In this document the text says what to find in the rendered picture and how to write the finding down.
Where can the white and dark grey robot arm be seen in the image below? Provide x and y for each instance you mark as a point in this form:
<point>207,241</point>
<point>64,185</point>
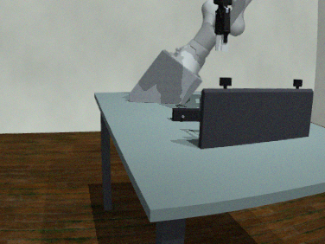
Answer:
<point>194,55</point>

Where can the dark grey rectangular panel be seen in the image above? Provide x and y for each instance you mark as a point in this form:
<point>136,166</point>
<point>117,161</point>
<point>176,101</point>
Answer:
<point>236,116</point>

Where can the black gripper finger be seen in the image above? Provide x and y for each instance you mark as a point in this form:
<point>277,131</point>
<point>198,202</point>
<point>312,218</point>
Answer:
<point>225,25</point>
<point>217,28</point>

